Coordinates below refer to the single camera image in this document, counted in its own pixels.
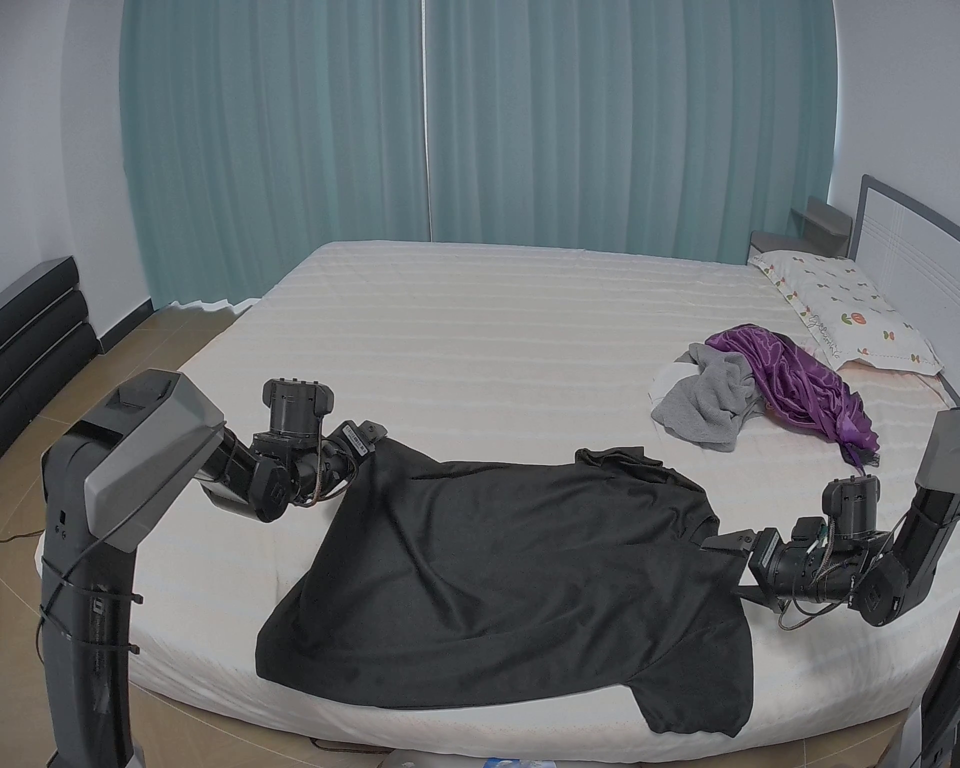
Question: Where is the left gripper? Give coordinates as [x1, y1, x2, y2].
[300, 421, 376, 496]

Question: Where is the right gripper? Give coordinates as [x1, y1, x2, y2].
[701, 527, 826, 615]

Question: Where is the black T-shirt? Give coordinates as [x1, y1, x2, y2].
[255, 437, 756, 738]

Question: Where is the bed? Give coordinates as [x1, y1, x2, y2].
[33, 174, 960, 756]

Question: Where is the grey garment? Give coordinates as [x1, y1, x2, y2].
[650, 342, 761, 454]

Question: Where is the purple satin garment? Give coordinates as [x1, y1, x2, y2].
[705, 324, 881, 473]

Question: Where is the white garment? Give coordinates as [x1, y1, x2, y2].
[648, 360, 703, 411]

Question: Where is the white printed pillow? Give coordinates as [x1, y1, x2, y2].
[750, 249, 945, 375]

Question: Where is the blue-green curtain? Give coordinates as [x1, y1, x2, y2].
[120, 0, 433, 310]
[423, 0, 838, 264]

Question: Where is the black chest of drawers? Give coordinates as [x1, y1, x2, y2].
[0, 256, 99, 453]

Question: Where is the grey bedside table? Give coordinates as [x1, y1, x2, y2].
[750, 196, 855, 261]

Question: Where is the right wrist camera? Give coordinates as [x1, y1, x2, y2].
[793, 516, 836, 561]

